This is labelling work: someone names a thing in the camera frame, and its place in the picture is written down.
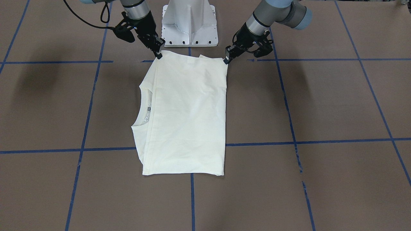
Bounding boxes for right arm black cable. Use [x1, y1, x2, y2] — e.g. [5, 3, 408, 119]
[63, 0, 118, 30]

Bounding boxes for white pedestal column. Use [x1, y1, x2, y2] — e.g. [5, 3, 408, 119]
[161, 0, 219, 48]

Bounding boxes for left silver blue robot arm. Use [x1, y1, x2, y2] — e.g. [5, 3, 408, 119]
[223, 0, 313, 64]

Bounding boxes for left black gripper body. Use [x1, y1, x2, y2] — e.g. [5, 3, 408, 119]
[225, 23, 266, 57]

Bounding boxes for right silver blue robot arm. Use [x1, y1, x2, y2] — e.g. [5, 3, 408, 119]
[64, 0, 165, 59]

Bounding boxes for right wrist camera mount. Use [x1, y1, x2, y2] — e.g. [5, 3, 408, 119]
[113, 11, 138, 43]

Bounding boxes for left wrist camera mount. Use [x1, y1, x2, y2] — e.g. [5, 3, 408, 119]
[251, 29, 273, 58]

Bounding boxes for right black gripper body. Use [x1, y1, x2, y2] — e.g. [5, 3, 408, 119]
[135, 11, 165, 54]

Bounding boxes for cream long sleeve cat shirt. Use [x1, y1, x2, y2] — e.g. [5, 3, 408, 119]
[132, 50, 228, 176]

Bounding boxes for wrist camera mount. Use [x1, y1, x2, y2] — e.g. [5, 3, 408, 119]
[251, 29, 273, 58]
[113, 11, 138, 43]

